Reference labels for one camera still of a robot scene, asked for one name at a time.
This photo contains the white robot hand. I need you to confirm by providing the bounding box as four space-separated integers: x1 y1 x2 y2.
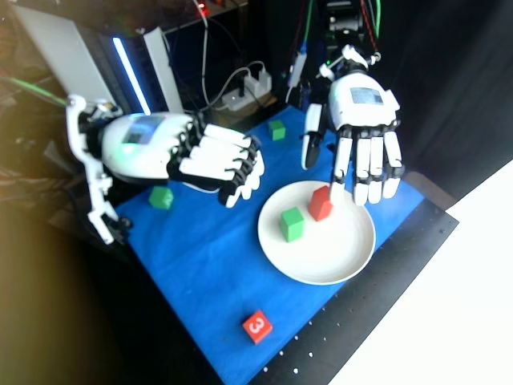
99 112 266 209
301 71 406 208

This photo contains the tall red block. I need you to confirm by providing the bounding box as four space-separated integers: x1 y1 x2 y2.
308 184 334 222

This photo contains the tall green block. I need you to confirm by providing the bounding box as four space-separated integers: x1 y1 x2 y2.
279 207 305 244

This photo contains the white round plate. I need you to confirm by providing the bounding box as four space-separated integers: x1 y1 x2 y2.
257 180 377 286

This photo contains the green cube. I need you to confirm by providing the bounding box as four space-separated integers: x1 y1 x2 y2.
268 119 287 141
147 186 175 211

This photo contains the white adapter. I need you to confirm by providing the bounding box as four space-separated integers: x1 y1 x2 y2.
287 51 309 87

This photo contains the white power strip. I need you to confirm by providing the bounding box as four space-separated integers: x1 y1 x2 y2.
221 71 273 112

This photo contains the white tower with blue light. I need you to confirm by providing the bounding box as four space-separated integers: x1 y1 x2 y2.
11 4 185 117

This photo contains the blue cloth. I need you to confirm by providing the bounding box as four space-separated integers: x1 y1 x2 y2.
115 104 425 385

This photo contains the red cube with number three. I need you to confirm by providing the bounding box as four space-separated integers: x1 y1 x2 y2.
241 310 274 345

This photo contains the black perforated base board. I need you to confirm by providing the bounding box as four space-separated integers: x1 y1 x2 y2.
248 198 460 385

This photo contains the green cable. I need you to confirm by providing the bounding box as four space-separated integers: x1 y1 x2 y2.
0 75 69 107

